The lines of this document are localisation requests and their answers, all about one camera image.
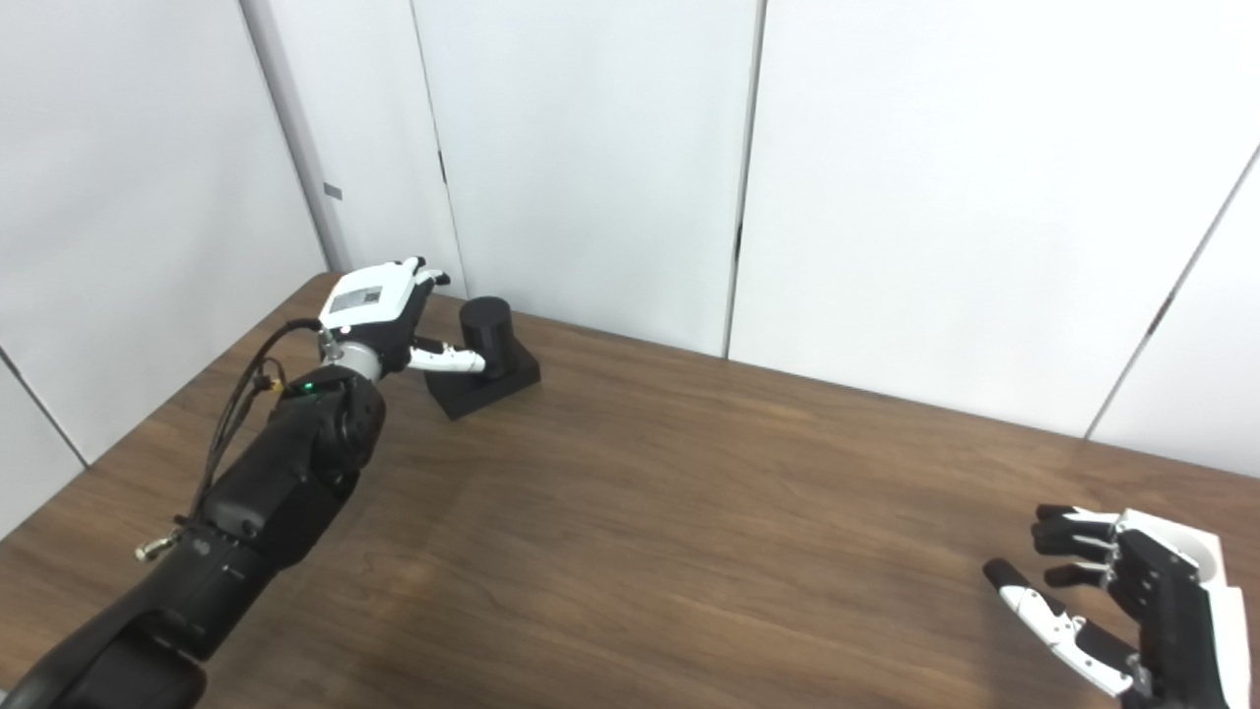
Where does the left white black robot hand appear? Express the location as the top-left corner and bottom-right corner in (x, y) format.
(318, 256), (488, 377)

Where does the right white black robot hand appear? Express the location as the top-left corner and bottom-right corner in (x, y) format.
(982, 504), (1253, 709)

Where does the black peg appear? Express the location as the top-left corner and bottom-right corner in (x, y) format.
(425, 295), (541, 421)

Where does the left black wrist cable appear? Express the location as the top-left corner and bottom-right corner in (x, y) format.
(187, 318), (338, 518)

